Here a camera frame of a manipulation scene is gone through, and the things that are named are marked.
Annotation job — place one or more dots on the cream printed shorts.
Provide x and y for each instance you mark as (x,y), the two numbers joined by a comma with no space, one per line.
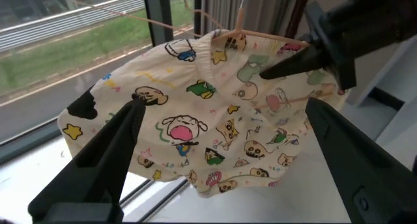
(202,126)

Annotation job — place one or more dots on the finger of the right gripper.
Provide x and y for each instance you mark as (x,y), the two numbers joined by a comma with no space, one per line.
(303,62)

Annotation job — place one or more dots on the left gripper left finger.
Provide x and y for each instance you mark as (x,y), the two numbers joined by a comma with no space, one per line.
(78,191)

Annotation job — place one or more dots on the white low cabinet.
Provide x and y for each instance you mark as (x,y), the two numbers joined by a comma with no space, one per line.
(391,71)

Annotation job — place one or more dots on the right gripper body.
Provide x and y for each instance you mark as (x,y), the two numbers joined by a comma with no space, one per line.
(374,22)

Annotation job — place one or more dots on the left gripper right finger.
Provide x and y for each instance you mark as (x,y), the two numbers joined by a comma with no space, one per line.
(391,191)

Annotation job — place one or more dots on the beige curtain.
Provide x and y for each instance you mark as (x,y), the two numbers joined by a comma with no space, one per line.
(221,6)

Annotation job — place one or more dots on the window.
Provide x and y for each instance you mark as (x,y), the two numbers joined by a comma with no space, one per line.
(158,15)

